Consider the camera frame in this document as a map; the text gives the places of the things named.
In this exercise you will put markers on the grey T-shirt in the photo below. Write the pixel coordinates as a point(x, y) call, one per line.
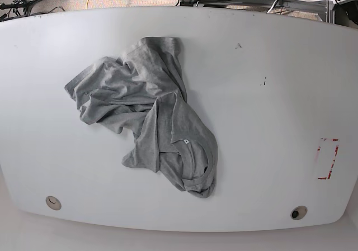
point(143, 91)

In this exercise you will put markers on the red tape rectangle marking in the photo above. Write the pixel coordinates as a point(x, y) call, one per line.
point(325, 158)

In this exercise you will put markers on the left table grommet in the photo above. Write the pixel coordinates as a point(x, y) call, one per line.
point(53, 203)

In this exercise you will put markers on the table grommet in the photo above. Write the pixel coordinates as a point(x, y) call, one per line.
point(53, 203)
point(299, 212)

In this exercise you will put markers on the right table grommet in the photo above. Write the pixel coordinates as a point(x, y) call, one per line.
point(299, 212)

